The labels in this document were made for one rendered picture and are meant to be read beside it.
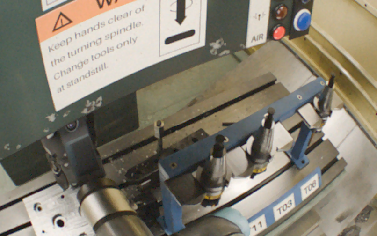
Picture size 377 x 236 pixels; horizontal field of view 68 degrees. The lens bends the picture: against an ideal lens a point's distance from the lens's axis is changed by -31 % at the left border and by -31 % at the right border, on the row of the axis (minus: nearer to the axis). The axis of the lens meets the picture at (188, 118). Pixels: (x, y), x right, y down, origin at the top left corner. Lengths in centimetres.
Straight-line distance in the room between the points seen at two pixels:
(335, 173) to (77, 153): 88
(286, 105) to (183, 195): 30
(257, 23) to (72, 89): 20
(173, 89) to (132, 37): 140
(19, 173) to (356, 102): 142
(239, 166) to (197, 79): 107
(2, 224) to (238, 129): 80
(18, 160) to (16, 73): 111
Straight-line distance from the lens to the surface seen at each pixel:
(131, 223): 44
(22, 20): 25
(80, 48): 29
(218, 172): 65
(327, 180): 113
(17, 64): 27
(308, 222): 124
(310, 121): 81
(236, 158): 72
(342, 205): 131
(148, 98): 167
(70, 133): 46
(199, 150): 71
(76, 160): 48
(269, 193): 105
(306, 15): 44
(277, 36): 42
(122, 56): 31
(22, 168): 142
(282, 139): 76
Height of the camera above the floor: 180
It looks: 50 degrees down
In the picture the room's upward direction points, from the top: 2 degrees clockwise
